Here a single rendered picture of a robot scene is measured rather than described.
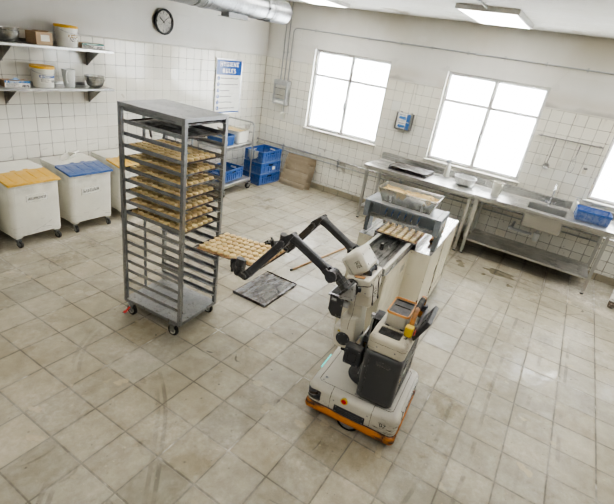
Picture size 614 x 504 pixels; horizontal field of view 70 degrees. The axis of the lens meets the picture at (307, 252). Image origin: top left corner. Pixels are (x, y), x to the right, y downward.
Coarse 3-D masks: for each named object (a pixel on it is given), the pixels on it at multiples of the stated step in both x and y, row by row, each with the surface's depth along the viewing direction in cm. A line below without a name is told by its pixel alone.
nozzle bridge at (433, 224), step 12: (372, 204) 414; (384, 204) 400; (372, 216) 431; (384, 216) 410; (396, 216) 407; (408, 216) 402; (420, 216) 387; (432, 216) 388; (444, 216) 394; (420, 228) 395; (432, 228) 394; (444, 228) 411
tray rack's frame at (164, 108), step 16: (160, 112) 300; (176, 112) 309; (192, 112) 318; (208, 112) 328; (144, 224) 378; (144, 256) 391; (144, 272) 397; (128, 288) 383; (144, 288) 403; (160, 288) 407; (176, 288) 411; (128, 304) 385; (144, 304) 380; (176, 304) 388; (192, 304) 391; (208, 304) 395; (176, 320) 367
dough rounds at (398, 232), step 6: (384, 228) 417; (390, 228) 419; (396, 228) 428; (390, 234) 410; (396, 234) 411; (402, 234) 410; (408, 234) 412; (414, 234) 420; (420, 234) 417; (408, 240) 403; (414, 240) 400
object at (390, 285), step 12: (384, 252) 386; (396, 252) 390; (408, 252) 396; (384, 264) 364; (396, 264) 367; (384, 276) 346; (396, 276) 383; (384, 288) 356; (396, 288) 402; (384, 300) 372; (372, 312) 361
